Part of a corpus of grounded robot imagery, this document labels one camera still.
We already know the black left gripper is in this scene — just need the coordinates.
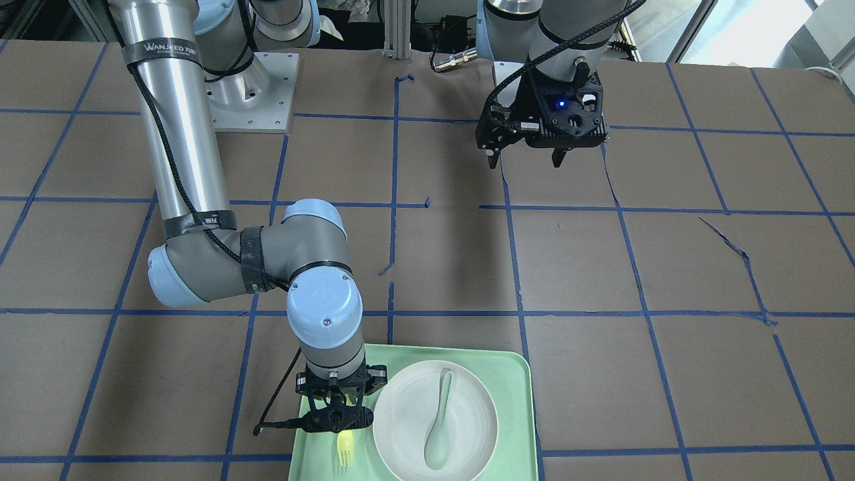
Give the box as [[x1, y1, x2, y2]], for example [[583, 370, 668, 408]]
[[476, 70, 609, 170]]

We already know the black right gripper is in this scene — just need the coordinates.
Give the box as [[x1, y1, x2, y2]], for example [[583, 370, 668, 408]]
[[295, 362, 388, 404]]

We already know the yellow plastic fork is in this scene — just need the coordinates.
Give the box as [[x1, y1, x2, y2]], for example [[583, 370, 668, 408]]
[[336, 430, 355, 468]]

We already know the beige round plate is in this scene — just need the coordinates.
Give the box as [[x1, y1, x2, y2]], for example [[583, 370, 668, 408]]
[[371, 360, 498, 480]]

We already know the light green plastic spoon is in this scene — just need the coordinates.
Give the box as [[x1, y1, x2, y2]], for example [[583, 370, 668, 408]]
[[423, 368, 453, 471]]

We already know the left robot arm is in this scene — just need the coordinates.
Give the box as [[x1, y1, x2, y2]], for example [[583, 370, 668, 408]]
[[476, 1, 641, 168]]

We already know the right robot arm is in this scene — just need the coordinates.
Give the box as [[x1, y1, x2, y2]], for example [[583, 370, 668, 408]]
[[104, 1, 387, 403]]

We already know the silver cylinder connector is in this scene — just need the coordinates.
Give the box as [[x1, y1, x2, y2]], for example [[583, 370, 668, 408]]
[[430, 47, 479, 73]]

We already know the light green tray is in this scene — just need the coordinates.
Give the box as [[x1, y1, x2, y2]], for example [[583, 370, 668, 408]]
[[288, 344, 538, 480]]

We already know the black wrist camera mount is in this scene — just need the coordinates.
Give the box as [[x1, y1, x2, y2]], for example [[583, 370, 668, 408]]
[[297, 405, 375, 434]]

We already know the aluminium frame post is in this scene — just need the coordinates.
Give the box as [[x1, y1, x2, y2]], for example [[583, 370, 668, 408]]
[[379, 0, 414, 61]]

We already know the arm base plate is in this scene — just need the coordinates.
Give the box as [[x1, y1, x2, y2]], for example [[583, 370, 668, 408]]
[[206, 52, 301, 134]]

